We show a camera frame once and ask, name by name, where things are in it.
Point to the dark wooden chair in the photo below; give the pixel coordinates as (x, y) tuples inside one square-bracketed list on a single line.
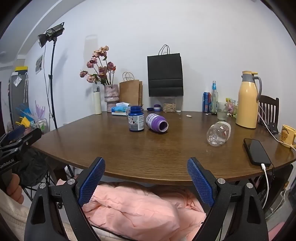
[(269, 109)]

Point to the black studio light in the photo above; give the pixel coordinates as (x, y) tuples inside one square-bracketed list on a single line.
[(49, 33)]

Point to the glass bottle with blue cap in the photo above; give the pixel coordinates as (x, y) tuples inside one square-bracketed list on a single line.
[(214, 97)]

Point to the clear plastic bottle lying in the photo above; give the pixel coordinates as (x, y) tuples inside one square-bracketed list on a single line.
[(218, 134)]

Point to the yellow thermos jug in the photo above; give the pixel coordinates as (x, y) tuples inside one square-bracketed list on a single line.
[(247, 104)]

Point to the brown paper bag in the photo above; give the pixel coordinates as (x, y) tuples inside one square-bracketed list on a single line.
[(129, 92)]

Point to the wall panel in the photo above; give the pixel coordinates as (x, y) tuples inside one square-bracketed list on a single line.
[(39, 64)]

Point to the black power adapter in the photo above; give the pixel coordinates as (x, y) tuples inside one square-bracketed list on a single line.
[(273, 128)]

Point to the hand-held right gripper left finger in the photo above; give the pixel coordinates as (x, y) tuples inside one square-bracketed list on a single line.
[(91, 183)]

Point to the person's left hand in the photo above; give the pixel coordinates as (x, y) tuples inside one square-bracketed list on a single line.
[(15, 190)]

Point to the clear drinking glass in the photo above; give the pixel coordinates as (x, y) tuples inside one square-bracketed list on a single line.
[(222, 112)]

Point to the blue tissue box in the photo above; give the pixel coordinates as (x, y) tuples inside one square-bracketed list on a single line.
[(120, 110)]

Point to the dried pink flowers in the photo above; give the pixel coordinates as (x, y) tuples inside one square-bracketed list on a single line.
[(99, 69)]

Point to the dark cloth bag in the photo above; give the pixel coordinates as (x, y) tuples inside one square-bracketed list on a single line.
[(32, 166)]

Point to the purple pill bottle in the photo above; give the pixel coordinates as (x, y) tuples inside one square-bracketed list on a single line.
[(155, 121)]

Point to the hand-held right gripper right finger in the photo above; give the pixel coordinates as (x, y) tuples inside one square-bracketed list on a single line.
[(200, 183)]

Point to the pink textured vase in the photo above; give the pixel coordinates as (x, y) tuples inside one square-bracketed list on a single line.
[(111, 97)]

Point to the purple hangers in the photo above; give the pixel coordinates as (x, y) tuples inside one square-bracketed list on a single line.
[(39, 110)]

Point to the black smartphone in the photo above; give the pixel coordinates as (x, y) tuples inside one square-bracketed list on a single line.
[(256, 150)]

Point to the grey refrigerator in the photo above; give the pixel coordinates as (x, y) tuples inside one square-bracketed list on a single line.
[(17, 92)]

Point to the clear snack container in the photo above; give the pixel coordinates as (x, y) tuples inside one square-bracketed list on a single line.
[(169, 106)]

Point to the person's left forearm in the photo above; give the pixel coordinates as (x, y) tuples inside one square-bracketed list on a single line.
[(11, 220)]

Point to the blue and yellow plastic tools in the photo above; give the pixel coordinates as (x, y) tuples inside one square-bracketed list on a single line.
[(24, 115)]

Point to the yellow cartoon mug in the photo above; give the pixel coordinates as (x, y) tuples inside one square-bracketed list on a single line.
[(286, 136)]

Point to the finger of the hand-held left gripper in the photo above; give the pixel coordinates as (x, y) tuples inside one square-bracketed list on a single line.
[(15, 133), (32, 136)]

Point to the black light stand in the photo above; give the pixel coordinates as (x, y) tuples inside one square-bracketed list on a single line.
[(53, 88)]

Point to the blue soda can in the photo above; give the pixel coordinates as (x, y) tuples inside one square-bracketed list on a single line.
[(206, 103)]

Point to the blue pill bottle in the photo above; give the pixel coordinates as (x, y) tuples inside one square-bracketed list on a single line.
[(136, 120)]

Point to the yellow box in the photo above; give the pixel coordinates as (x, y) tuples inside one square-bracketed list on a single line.
[(21, 69)]

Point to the black paper bag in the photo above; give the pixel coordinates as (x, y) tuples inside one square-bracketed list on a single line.
[(165, 76)]

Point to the white thermos bottle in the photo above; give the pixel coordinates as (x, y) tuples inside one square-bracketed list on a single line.
[(97, 102)]

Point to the pink cloth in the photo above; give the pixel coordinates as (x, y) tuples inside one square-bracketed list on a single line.
[(138, 208)]

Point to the small purple lidded jar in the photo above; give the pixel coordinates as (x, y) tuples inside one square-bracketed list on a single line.
[(157, 108)]

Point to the colourful snack packets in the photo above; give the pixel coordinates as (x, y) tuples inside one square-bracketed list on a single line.
[(232, 106)]

